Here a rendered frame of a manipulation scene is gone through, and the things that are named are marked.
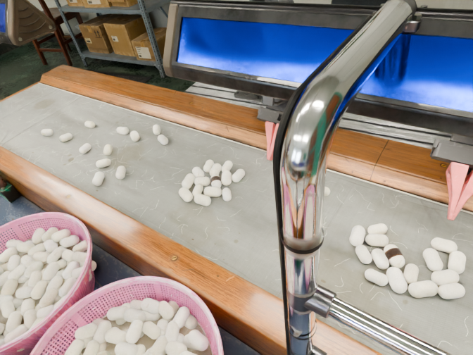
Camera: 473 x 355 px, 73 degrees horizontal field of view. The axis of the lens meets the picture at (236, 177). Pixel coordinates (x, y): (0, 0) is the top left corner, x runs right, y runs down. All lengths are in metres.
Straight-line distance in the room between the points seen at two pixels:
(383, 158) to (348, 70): 0.52
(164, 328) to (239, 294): 0.12
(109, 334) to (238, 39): 0.43
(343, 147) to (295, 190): 0.55
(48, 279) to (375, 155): 0.64
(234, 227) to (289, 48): 0.37
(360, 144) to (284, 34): 0.44
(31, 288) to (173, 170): 0.34
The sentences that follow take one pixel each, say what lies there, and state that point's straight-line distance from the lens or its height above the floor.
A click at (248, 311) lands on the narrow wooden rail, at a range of 0.48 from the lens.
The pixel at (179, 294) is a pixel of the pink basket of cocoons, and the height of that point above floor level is 0.75.
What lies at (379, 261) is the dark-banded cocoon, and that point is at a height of 0.76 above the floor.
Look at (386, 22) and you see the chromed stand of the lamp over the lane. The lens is 0.23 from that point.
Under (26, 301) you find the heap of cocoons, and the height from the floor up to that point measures 0.74.
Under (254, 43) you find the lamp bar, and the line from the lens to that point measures 0.32.
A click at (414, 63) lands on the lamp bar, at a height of 1.08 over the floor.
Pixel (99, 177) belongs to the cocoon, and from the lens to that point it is 0.77.
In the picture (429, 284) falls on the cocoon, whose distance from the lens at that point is 0.53.
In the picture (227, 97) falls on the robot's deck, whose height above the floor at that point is 0.67.
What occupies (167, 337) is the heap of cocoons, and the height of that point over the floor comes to 0.74.
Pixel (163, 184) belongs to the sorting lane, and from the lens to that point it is 0.71.
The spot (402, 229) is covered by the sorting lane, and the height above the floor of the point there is 0.74.
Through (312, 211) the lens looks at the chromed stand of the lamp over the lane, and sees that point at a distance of 0.17.
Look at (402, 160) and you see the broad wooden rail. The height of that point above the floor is 0.76.
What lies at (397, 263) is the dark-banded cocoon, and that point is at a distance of 0.54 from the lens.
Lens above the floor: 1.19
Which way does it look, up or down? 42 degrees down
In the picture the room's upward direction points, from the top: 10 degrees counter-clockwise
